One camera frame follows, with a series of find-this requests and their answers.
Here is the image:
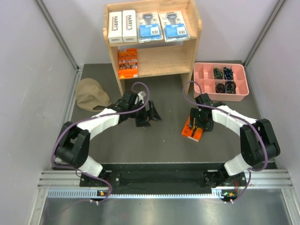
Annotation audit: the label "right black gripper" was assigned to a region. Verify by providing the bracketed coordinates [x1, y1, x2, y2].
[189, 108, 213, 133]

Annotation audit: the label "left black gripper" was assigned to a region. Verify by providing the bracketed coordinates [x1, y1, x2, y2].
[128, 100, 162, 127]

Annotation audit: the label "orange Gillette razor box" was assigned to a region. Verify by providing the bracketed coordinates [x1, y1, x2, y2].
[181, 117, 203, 142]

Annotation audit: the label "orange razor blade cartridge box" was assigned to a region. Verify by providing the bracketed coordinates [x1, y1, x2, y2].
[118, 48, 138, 79]

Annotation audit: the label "blue razor blister pack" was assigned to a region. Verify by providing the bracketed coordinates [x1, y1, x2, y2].
[159, 11, 190, 42]
[136, 12, 164, 43]

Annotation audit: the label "white Harry's box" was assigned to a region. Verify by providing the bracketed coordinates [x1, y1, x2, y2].
[108, 11, 123, 44]
[122, 9, 137, 43]

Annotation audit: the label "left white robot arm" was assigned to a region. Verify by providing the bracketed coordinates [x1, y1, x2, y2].
[52, 91, 162, 186]

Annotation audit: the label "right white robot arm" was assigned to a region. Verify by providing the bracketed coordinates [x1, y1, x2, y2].
[189, 94, 281, 188]

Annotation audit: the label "wooden two-tier shelf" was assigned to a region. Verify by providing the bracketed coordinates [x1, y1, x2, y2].
[103, 0, 203, 93]

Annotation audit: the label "pink compartment organizer tray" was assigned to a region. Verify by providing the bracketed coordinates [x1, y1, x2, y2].
[194, 62, 249, 102]

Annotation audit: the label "beige cap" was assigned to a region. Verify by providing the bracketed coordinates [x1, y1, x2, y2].
[75, 78, 111, 112]

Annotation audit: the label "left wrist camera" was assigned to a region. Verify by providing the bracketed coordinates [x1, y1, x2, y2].
[136, 91, 146, 104]

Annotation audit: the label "multicolour hair ties front-right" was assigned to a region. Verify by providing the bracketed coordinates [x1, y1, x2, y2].
[225, 81, 237, 94]

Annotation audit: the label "green black hair ties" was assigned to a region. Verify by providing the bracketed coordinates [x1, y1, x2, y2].
[212, 67, 224, 80]

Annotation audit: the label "blue hair ties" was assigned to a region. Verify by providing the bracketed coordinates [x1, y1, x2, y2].
[222, 67, 234, 80]

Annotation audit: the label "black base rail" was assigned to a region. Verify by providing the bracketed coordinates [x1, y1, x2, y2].
[79, 164, 247, 195]

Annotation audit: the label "grey slotted cable duct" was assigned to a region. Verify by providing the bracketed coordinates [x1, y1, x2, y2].
[47, 189, 236, 199]

